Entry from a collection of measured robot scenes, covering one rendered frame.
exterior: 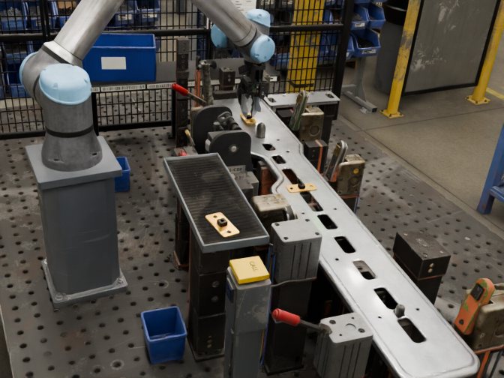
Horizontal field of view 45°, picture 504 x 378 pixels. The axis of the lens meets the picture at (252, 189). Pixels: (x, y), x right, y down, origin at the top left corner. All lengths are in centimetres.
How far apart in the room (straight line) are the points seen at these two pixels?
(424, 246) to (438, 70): 365
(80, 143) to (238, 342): 65
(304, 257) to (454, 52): 393
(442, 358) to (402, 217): 103
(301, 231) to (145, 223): 84
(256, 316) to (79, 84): 70
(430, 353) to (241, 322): 38
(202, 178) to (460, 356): 67
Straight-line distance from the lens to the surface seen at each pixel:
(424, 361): 126
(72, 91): 150
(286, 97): 231
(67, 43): 164
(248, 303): 115
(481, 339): 139
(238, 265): 114
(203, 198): 133
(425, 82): 503
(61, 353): 164
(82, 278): 174
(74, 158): 156
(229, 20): 168
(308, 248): 134
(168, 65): 248
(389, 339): 128
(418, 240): 153
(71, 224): 163
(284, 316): 110
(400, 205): 231
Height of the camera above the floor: 186
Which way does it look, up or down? 31 degrees down
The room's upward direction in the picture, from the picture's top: 4 degrees clockwise
